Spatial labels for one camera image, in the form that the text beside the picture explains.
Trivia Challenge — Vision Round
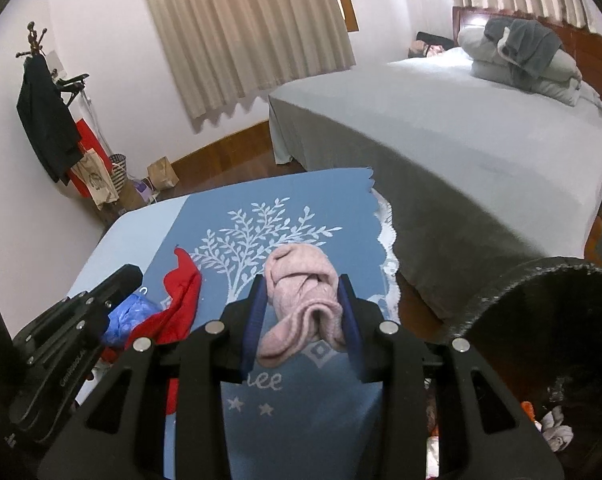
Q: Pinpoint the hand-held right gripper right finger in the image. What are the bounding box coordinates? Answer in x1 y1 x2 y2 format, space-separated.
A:
333 274 567 480

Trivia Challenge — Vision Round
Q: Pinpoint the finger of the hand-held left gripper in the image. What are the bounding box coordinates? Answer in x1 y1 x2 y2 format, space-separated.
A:
13 264 142 361

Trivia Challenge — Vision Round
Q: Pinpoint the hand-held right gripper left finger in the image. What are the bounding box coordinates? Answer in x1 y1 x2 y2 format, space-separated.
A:
36 275 269 480

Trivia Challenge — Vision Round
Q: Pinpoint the blue plastic bag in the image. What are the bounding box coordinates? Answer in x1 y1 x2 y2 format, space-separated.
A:
103 294 154 347

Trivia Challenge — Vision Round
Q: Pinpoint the red cloth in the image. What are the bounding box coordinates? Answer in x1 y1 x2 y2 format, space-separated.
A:
101 247 203 416

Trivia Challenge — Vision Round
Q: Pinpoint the pink sock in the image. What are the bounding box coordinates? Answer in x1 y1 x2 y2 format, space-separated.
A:
258 245 344 368

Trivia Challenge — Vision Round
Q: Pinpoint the black lined trash bin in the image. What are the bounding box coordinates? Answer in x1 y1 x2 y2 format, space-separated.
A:
443 256 602 480

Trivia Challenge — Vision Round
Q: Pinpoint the grey sock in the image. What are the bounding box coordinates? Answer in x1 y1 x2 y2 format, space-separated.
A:
538 406 575 452

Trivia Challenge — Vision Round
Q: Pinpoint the cardboard box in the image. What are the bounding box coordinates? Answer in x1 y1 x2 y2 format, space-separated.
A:
118 180 146 211

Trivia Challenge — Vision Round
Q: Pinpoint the purple white appliance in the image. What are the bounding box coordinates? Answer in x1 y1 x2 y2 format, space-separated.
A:
133 180 157 206

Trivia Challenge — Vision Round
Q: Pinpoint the white lace table cover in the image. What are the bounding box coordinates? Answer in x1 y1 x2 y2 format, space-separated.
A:
373 187 402 281

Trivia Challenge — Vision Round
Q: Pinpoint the blue tree print tablecloth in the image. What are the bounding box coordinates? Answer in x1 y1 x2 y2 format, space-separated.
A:
68 166 402 480

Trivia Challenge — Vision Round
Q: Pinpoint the beige tote bag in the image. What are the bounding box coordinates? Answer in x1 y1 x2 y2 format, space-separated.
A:
71 150 119 210

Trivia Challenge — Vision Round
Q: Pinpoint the striped basket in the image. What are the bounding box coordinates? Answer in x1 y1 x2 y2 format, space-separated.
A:
108 154 129 196

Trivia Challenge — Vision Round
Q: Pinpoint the brown paper bag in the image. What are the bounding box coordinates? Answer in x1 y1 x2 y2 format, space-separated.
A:
147 157 179 191

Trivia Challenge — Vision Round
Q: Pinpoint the red bag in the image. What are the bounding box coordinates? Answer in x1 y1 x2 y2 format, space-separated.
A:
68 117 114 198

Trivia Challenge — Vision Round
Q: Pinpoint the black coat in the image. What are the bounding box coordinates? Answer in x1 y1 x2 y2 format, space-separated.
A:
17 55 82 183

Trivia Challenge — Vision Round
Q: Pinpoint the bed with grey sheet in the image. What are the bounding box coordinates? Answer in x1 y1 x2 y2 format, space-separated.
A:
268 6 602 321

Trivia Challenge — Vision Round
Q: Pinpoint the black clothes hanger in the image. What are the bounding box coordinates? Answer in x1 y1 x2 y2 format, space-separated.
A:
55 74 90 106

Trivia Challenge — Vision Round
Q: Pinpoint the wooden coat rack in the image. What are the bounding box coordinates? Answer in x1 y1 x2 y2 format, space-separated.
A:
16 22 126 221

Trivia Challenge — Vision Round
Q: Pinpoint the wide beige curtain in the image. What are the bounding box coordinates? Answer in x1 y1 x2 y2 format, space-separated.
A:
136 0 357 121

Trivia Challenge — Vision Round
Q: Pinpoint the pink cloth bundle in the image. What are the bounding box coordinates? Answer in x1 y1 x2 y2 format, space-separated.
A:
408 42 447 58

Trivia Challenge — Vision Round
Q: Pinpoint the black bag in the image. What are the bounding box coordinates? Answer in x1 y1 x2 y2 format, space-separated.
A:
415 31 454 51

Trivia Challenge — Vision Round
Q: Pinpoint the grey pillows and blanket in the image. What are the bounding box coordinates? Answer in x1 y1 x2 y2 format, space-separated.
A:
457 20 584 107

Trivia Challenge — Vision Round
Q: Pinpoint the dark grey towel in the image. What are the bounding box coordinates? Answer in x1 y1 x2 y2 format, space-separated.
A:
484 17 562 83

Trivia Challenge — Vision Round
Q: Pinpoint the grey pillow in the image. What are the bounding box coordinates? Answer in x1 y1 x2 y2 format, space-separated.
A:
576 80 602 112

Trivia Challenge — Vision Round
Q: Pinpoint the wooden headboard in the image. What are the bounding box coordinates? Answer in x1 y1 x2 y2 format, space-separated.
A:
452 6 602 111

